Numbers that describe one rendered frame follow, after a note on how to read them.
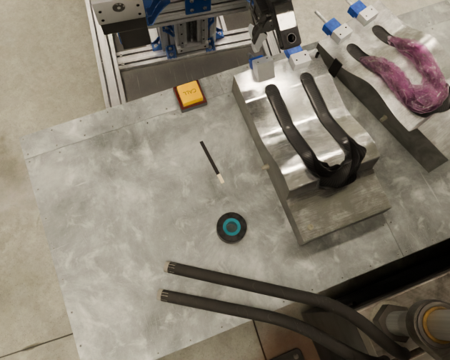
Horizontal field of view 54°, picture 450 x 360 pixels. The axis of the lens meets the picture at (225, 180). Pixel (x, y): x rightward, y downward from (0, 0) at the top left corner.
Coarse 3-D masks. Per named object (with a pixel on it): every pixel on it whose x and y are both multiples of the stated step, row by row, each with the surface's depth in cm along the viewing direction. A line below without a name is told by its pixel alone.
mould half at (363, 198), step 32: (288, 64) 125; (320, 64) 126; (256, 96) 122; (288, 96) 122; (256, 128) 120; (320, 128) 119; (352, 128) 117; (288, 160) 113; (320, 160) 112; (288, 192) 111; (320, 192) 117; (352, 192) 118; (320, 224) 115; (352, 224) 120
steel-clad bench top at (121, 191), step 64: (448, 0) 145; (64, 128) 126; (128, 128) 127; (192, 128) 128; (384, 128) 130; (64, 192) 120; (128, 192) 121; (192, 192) 122; (256, 192) 123; (384, 192) 124; (448, 192) 125; (64, 256) 115; (128, 256) 116; (192, 256) 117; (256, 256) 118; (320, 256) 118; (384, 256) 119; (128, 320) 111; (192, 320) 112
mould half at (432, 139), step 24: (360, 24) 134; (384, 24) 135; (336, 48) 131; (360, 48) 132; (384, 48) 131; (432, 48) 128; (360, 72) 127; (408, 72) 126; (360, 96) 131; (384, 96) 123; (408, 120) 123; (432, 120) 120; (408, 144) 126; (432, 144) 118; (432, 168) 124
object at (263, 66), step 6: (252, 60) 122; (258, 60) 121; (264, 60) 121; (270, 60) 120; (252, 66) 125; (258, 66) 120; (264, 66) 120; (270, 66) 121; (258, 72) 121; (264, 72) 121; (270, 72) 122; (258, 78) 122; (264, 78) 122; (270, 78) 123
